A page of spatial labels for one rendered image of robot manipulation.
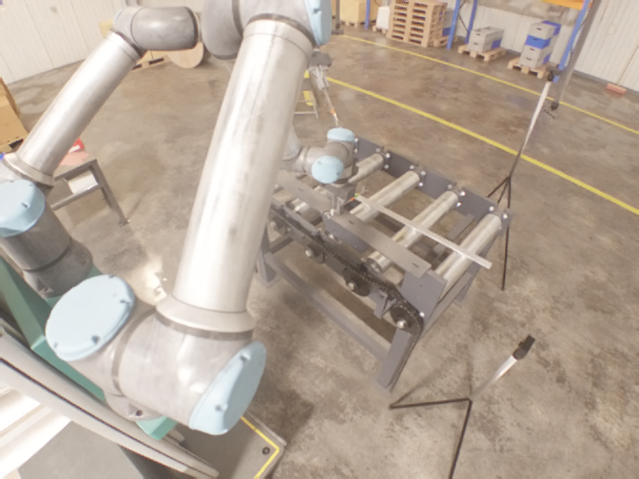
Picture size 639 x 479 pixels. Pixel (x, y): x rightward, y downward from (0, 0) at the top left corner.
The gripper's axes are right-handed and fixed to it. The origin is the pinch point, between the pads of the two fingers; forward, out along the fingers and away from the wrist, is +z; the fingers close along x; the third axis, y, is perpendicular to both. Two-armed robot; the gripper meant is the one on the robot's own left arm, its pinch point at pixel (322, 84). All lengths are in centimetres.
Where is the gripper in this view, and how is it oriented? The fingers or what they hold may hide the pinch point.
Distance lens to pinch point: 143.1
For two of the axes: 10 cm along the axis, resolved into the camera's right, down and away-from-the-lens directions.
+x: 8.2, -2.6, 5.0
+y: 4.8, -1.6, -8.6
